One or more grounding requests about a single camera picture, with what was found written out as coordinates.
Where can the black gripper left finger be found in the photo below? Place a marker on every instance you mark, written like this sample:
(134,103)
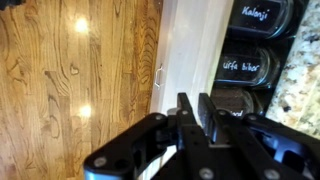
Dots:
(133,140)

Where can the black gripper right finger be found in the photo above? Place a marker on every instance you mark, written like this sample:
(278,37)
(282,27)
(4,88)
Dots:
(240,133)

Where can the white wooden spice drawer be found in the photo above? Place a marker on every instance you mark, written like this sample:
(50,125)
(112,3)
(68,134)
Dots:
(186,50)

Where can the Mustard Seeds labelled spice jar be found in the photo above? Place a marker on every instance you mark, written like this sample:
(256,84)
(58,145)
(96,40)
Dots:
(233,100)

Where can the Urfa Biber labelled spice jar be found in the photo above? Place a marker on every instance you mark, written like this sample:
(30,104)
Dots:
(240,66)

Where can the speckled granite countertop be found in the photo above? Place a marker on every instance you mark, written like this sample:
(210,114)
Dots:
(300,66)

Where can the Kalonji labelled spice jar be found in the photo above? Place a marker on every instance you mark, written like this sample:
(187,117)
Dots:
(256,15)

